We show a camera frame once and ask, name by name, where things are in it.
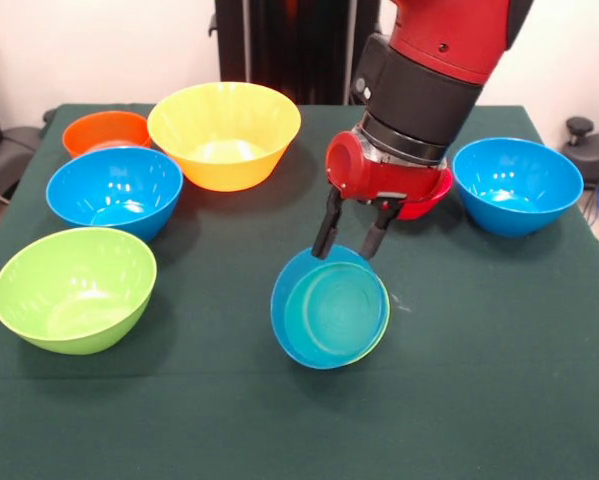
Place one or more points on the orange bowl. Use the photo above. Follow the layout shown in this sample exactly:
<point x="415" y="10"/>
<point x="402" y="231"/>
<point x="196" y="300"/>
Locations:
<point x="99" y="127"/>

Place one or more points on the dark green table cloth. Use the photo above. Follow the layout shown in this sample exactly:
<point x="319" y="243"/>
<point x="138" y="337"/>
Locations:
<point x="299" y="410"/>

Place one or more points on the small ribbed blue bowl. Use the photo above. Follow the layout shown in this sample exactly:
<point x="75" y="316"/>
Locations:
<point x="329" y="310"/>

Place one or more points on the large blue bowl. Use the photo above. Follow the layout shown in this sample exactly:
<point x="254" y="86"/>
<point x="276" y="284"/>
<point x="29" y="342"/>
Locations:
<point x="516" y="180"/>
<point x="79" y="185"/>

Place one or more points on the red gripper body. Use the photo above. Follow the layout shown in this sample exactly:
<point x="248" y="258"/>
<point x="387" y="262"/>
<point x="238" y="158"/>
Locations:
<point x="379" y="175"/>

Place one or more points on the large green bowl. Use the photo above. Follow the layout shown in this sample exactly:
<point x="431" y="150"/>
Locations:
<point x="74" y="285"/>

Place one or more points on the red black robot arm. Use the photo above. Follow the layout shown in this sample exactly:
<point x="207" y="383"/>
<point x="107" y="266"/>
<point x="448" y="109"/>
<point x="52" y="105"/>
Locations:
<point x="454" y="30"/>

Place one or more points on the small pink bowl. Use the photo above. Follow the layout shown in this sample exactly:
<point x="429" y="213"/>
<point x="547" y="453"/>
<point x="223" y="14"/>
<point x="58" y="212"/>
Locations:
<point x="424" y="210"/>

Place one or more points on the black chair base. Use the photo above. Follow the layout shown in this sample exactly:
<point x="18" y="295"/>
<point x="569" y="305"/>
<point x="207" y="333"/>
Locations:
<point x="594" y="155"/>

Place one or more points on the small green bowl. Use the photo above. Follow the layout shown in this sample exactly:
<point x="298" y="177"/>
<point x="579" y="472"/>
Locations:
<point x="385" y="320"/>

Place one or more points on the grey base leg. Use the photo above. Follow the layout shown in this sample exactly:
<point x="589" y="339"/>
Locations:
<point x="9" y="150"/>

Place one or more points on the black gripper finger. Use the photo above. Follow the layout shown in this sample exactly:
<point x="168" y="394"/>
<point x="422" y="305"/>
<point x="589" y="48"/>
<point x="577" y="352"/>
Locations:
<point x="379" y="225"/>
<point x="329" y="225"/>

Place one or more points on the large yellow bowl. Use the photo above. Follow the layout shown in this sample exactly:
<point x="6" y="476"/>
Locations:
<point x="224" y="160"/>

